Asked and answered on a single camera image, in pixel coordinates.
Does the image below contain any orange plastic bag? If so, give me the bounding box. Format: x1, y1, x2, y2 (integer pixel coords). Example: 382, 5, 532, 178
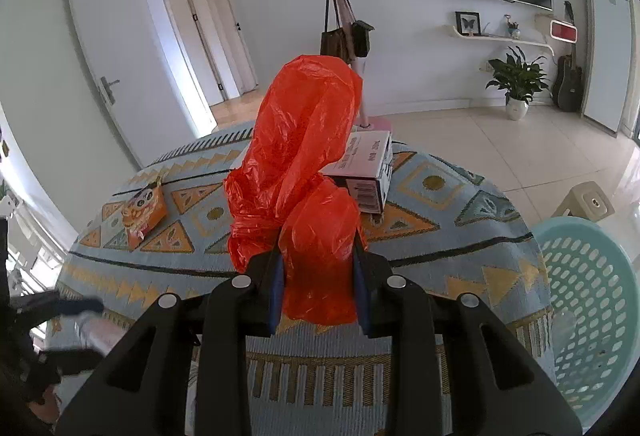
223, 54, 368, 327

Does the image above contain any white hallway door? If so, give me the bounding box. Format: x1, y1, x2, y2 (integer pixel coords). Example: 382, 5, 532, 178
216, 0, 258, 94

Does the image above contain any patterned blue tablecloth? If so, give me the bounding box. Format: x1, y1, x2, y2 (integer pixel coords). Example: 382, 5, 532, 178
52, 120, 556, 436

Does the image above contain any brown handbag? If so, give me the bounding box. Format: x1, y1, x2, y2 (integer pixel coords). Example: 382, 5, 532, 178
320, 0, 351, 62

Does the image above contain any butterfly picture frame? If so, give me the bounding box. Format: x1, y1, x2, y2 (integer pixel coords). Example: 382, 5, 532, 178
454, 11, 482, 37

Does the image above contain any white curved lower shelf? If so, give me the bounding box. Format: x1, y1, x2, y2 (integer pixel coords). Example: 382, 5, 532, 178
440, 24, 555, 54

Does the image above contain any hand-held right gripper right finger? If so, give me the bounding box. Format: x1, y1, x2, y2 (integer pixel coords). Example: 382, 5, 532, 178
350, 231, 583, 436

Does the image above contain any teal plastic basket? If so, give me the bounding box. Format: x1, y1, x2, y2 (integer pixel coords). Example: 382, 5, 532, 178
530, 216, 636, 429

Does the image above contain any beige plastic stool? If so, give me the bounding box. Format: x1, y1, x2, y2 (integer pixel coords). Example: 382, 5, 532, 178
550, 181, 616, 219

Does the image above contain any white open door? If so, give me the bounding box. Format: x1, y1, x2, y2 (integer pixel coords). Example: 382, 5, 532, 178
62, 0, 218, 169

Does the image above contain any small black bag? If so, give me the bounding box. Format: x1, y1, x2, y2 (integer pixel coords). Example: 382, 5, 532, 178
350, 20, 373, 58

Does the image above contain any black guitar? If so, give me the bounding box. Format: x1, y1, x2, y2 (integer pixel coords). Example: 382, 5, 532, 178
551, 1, 583, 112

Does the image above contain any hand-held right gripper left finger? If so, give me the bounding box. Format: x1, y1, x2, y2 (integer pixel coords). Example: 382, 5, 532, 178
54, 250, 287, 436

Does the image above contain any potted green plant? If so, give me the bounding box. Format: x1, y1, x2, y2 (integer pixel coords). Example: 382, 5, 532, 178
486, 46, 548, 121

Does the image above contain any red box shelf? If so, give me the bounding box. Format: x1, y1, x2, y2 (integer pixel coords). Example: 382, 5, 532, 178
550, 19, 578, 41

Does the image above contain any white printed cardboard box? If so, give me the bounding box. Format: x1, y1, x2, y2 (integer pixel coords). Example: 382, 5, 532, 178
320, 130, 396, 213

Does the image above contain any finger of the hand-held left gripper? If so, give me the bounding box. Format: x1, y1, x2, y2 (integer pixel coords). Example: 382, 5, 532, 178
37, 348, 108, 374
10, 290, 104, 317

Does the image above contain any white standing air conditioner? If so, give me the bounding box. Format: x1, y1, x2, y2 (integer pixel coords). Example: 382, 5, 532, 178
580, 0, 640, 133

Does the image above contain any orange panda snack packet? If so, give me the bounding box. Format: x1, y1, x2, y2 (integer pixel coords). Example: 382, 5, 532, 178
120, 181, 168, 251

